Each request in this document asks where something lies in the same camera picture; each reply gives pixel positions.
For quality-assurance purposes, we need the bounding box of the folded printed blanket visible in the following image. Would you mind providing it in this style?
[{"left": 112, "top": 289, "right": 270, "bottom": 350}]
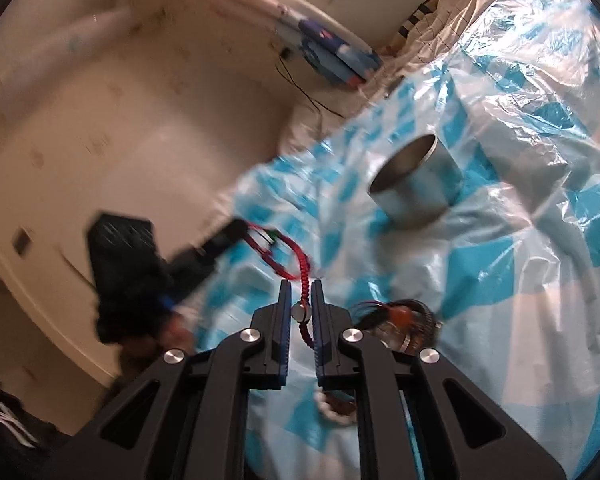
[{"left": 105, "top": 0, "right": 384, "bottom": 92}]

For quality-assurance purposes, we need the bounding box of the white pearl bracelet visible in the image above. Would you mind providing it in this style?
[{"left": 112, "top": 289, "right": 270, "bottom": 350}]
[{"left": 314, "top": 391, "right": 359, "bottom": 429}]

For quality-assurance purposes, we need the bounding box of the blue white plastic sheet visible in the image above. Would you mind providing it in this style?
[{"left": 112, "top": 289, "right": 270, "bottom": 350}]
[{"left": 200, "top": 0, "right": 600, "bottom": 480}]

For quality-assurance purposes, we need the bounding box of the round metal tin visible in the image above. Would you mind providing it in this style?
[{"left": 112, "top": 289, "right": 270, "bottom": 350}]
[{"left": 369, "top": 133, "right": 464, "bottom": 229}]

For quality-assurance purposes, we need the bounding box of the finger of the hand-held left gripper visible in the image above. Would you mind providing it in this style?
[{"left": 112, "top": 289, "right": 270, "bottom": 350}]
[{"left": 194, "top": 217, "right": 252, "bottom": 263}]

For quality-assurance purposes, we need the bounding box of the person's left hand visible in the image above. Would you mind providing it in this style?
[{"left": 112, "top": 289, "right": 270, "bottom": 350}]
[{"left": 120, "top": 310, "right": 199, "bottom": 366}]

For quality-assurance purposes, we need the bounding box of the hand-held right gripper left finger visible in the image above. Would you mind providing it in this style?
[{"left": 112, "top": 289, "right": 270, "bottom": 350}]
[{"left": 40, "top": 280, "right": 293, "bottom": 480}]

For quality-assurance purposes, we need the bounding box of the white quilt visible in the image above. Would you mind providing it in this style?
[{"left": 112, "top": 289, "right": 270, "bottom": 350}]
[{"left": 280, "top": 0, "right": 556, "bottom": 161}]

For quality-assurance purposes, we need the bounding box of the dark wall socket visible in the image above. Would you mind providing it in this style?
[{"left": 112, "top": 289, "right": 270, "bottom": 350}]
[{"left": 12, "top": 229, "right": 34, "bottom": 257}]

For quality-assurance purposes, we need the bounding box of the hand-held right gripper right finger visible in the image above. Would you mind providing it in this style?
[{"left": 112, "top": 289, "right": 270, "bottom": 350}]
[{"left": 311, "top": 280, "right": 567, "bottom": 480}]

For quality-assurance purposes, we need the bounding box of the black cable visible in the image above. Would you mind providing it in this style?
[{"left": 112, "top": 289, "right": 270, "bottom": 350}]
[{"left": 275, "top": 50, "right": 347, "bottom": 120}]

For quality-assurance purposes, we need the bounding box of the person's dark clothing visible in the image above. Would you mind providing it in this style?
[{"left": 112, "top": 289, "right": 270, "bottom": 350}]
[{"left": 0, "top": 367, "right": 72, "bottom": 480}]

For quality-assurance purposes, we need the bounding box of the red cord bracelet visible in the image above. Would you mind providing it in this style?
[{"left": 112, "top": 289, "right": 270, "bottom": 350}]
[{"left": 244, "top": 221, "right": 317, "bottom": 350}]

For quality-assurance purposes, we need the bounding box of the white air conditioner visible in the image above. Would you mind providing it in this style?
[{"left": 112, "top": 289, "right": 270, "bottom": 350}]
[{"left": 27, "top": 5, "right": 137, "bottom": 69}]

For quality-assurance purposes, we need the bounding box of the striped pillow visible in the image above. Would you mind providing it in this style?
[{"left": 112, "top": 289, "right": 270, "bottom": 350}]
[{"left": 396, "top": 0, "right": 449, "bottom": 42}]

